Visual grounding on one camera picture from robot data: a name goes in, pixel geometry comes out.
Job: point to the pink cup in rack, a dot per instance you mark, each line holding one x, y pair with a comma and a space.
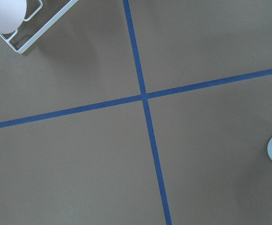
12, 13

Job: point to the white wire cup rack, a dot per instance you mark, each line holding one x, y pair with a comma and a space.
40, 16

